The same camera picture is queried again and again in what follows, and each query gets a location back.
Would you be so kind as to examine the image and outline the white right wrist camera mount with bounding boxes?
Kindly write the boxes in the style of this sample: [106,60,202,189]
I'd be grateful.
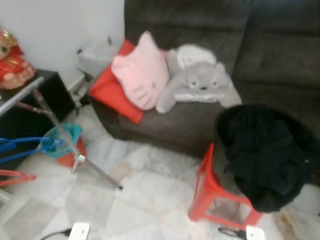
[245,226,266,240]

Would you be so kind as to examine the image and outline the silver metal clothes rail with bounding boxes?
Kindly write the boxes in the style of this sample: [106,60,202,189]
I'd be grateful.
[0,76,124,191]

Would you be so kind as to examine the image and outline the red plastic hanger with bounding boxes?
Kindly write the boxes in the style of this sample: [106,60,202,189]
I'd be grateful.
[0,169,37,187]

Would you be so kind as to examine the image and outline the red laughing buddha statue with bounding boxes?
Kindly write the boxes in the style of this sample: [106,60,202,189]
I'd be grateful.
[0,29,37,91]

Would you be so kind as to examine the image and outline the grey totoro plush pillow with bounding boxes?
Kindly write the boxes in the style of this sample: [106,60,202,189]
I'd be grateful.
[156,59,242,115]

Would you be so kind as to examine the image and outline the orange bin with teal bag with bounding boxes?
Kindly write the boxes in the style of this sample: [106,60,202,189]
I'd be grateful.
[40,123,87,169]

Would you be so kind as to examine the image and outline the dark grey fabric sofa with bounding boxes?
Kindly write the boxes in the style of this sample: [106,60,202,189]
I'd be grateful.
[92,0,320,186]

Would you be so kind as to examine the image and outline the pink cat face pillow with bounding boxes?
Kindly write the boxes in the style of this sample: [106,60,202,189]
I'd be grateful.
[111,31,171,111]

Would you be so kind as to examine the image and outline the light grey sleeping totoro plush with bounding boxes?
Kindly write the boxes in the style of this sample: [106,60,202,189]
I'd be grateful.
[175,43,218,71]

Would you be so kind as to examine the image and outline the lace covered side table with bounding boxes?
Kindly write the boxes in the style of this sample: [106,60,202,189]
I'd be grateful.
[77,37,121,78]

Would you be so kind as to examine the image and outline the black tv console cabinet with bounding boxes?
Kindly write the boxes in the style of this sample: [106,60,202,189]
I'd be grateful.
[0,70,76,141]

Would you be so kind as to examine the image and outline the red plastic stool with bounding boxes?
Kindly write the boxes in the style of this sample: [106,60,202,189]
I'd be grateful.
[188,142,263,231]

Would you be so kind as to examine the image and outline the blue plastic hanger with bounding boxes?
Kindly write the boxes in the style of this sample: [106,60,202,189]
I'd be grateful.
[0,136,66,166]

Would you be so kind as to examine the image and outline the black jacket with green logo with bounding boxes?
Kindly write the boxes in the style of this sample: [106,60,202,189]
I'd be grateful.
[215,104,313,213]

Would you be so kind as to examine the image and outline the red cushion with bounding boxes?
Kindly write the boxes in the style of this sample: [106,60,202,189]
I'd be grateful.
[89,40,146,125]

